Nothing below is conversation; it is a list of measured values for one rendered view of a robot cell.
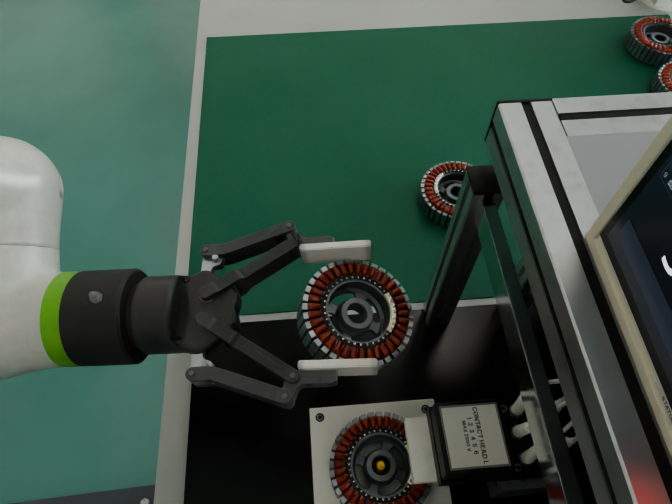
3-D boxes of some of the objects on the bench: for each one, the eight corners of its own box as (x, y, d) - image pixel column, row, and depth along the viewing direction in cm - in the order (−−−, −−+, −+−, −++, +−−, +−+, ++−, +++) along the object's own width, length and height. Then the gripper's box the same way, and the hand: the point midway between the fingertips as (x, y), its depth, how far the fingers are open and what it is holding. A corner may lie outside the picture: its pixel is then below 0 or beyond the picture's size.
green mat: (184, 319, 73) (184, 318, 73) (206, 38, 105) (206, 37, 105) (839, 272, 77) (840, 272, 77) (668, 15, 109) (668, 14, 109)
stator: (495, 183, 85) (501, 168, 82) (483, 239, 80) (489, 225, 76) (426, 167, 87) (430, 152, 84) (410, 220, 81) (413, 206, 78)
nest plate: (317, 552, 56) (316, 552, 55) (309, 410, 64) (309, 408, 63) (456, 540, 57) (458, 539, 56) (432, 401, 65) (433, 398, 64)
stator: (329, 525, 57) (328, 522, 53) (329, 419, 62) (329, 410, 59) (434, 525, 57) (440, 522, 53) (424, 418, 62) (429, 410, 59)
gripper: (172, 230, 60) (368, 220, 59) (140, 448, 49) (381, 441, 48) (146, 193, 54) (367, 180, 52) (103, 435, 42) (382, 426, 41)
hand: (354, 305), depth 50 cm, fingers closed on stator, 11 cm apart
